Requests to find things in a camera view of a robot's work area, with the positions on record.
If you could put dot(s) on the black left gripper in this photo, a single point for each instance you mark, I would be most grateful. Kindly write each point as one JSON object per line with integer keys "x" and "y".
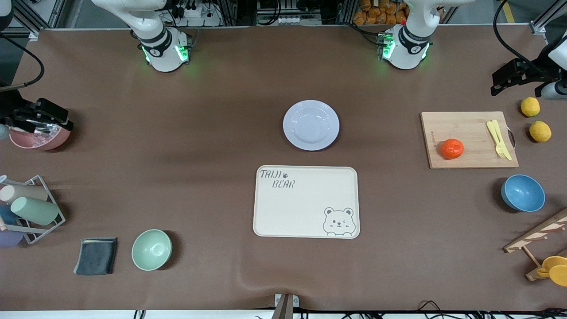
{"x": 528, "y": 72}

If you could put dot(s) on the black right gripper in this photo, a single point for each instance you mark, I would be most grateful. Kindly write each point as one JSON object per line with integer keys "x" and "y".
{"x": 9, "y": 109}

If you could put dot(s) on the orange fruit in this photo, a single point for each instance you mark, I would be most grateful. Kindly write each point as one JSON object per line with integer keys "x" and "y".
{"x": 452, "y": 149}

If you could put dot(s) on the white round plate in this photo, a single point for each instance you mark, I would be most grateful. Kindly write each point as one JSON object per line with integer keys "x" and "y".
{"x": 311, "y": 125}

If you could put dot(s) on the metal scoop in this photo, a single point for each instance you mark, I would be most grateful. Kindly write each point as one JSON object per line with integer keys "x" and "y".
{"x": 42, "y": 129}

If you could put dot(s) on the pink bowl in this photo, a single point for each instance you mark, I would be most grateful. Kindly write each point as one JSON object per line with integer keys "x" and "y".
{"x": 42, "y": 141}

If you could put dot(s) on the yellow lemon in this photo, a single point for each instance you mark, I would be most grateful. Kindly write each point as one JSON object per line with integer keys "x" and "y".
{"x": 540, "y": 131}
{"x": 530, "y": 106}

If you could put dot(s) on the yellow plastic fork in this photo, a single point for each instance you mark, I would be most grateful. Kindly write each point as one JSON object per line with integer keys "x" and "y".
{"x": 499, "y": 144}

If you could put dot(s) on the wooden cutting board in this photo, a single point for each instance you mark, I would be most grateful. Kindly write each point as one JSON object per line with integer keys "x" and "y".
{"x": 465, "y": 133}

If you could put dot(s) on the beige cup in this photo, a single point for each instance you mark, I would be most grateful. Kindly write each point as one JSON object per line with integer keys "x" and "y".
{"x": 24, "y": 193}

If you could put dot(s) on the mint green cup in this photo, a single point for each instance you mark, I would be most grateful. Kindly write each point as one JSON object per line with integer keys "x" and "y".
{"x": 34, "y": 211}

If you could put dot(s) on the blue cup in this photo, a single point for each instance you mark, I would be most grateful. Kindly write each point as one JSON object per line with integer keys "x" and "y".
{"x": 6, "y": 215}

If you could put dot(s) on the blue bowl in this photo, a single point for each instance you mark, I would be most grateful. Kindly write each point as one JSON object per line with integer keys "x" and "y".
{"x": 523, "y": 193}

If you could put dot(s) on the purple cup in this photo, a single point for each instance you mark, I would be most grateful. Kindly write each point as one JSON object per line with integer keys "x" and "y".
{"x": 9, "y": 238}

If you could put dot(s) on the bag of orange bread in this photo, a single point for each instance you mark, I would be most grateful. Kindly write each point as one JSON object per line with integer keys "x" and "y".
{"x": 381, "y": 12}

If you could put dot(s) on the dark grey folded cloth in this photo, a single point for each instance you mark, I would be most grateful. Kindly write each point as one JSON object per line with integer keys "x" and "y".
{"x": 96, "y": 256}

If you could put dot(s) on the wooden rack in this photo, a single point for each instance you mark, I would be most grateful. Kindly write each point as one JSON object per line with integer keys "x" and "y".
{"x": 538, "y": 232}

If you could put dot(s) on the green bowl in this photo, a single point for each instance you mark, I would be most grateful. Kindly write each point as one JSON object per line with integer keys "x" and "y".
{"x": 151, "y": 250}

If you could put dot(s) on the yellow cup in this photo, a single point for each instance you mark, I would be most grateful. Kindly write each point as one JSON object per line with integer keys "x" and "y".
{"x": 560, "y": 276}
{"x": 554, "y": 262}

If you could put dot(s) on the white power strip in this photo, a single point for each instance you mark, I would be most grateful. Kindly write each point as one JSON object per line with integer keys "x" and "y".
{"x": 300, "y": 20}

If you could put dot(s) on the cream bear print tray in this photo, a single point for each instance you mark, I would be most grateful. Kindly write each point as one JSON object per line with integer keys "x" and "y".
{"x": 305, "y": 208}

